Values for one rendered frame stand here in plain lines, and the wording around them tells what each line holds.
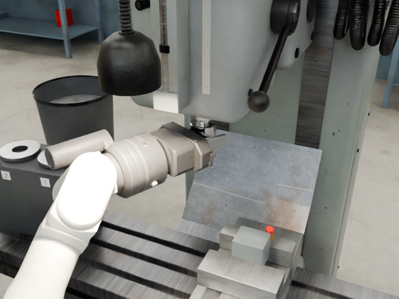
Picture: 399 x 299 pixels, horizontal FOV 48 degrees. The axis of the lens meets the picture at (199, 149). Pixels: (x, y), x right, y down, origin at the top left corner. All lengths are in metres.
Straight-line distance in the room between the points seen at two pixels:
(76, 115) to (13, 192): 1.57
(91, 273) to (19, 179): 0.26
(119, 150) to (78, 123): 1.99
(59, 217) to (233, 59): 0.31
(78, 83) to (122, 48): 2.55
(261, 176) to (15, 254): 0.62
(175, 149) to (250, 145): 0.50
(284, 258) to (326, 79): 0.42
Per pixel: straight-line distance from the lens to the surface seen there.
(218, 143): 0.77
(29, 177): 1.04
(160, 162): 0.69
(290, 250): 0.90
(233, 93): 0.63
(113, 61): 0.50
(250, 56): 0.63
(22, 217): 1.13
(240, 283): 0.83
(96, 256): 1.06
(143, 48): 0.50
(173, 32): 0.60
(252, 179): 1.18
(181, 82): 0.63
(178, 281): 0.98
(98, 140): 0.69
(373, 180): 3.18
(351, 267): 2.44
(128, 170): 0.66
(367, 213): 2.84
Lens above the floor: 1.60
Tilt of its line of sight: 29 degrees down
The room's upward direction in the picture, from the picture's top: straight up
